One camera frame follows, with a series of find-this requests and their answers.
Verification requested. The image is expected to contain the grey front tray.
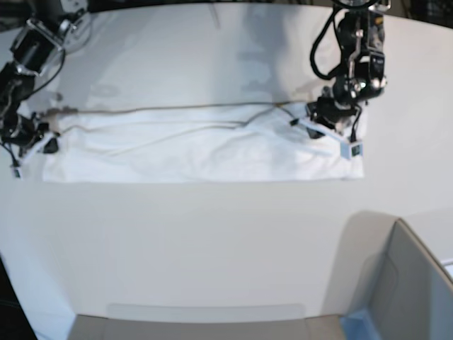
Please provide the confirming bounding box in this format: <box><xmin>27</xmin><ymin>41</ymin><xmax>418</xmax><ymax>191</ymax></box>
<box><xmin>68</xmin><ymin>304</ymin><xmax>346</xmax><ymax>339</ymax></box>

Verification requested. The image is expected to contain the grey bin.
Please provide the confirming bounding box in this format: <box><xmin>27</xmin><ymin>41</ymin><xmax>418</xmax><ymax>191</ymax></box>
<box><xmin>321</xmin><ymin>210</ymin><xmax>452</xmax><ymax>339</ymax></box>

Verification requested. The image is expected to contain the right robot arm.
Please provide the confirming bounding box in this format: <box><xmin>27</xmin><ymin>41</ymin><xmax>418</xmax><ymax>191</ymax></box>
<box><xmin>1</xmin><ymin>1</ymin><xmax>91</xmax><ymax>179</ymax></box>

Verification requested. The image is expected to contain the white printed t-shirt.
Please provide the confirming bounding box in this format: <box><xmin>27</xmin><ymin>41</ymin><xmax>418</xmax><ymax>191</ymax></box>
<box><xmin>42</xmin><ymin>103</ymin><xmax>365</xmax><ymax>183</ymax></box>

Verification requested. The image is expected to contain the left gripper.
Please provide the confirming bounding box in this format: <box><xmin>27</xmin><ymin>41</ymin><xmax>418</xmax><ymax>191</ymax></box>
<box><xmin>289</xmin><ymin>97</ymin><xmax>363</xmax><ymax>159</ymax></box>

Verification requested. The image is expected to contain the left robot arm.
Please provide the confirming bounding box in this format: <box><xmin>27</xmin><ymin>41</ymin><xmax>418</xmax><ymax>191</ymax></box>
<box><xmin>293</xmin><ymin>1</ymin><xmax>391</xmax><ymax>159</ymax></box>

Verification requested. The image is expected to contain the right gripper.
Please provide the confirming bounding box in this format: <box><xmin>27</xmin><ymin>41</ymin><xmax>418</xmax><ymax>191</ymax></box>
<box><xmin>1</xmin><ymin>113</ymin><xmax>59</xmax><ymax>178</ymax></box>

